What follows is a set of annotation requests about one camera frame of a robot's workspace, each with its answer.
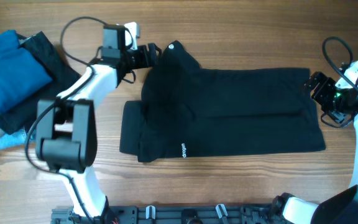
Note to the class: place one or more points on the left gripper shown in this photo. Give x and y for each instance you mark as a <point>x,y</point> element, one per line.
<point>151,55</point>

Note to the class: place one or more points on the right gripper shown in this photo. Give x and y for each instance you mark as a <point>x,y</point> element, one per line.
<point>323,94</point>

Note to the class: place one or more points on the black t-shirt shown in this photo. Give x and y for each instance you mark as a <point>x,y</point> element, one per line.
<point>186,111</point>

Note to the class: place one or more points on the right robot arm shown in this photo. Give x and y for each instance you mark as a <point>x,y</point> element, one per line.
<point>341,208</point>

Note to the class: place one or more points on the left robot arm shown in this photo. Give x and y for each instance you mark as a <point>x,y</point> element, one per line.
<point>65,127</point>

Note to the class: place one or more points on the folded black garment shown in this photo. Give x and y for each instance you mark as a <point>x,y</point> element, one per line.
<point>63,76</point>

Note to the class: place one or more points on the folded blue garment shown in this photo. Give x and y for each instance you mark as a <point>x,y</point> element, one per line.
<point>20,74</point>

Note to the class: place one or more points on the folded light blue jeans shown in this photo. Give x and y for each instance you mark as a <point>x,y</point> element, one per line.
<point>16,139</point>

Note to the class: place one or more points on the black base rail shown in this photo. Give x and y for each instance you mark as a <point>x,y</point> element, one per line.
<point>245,214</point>

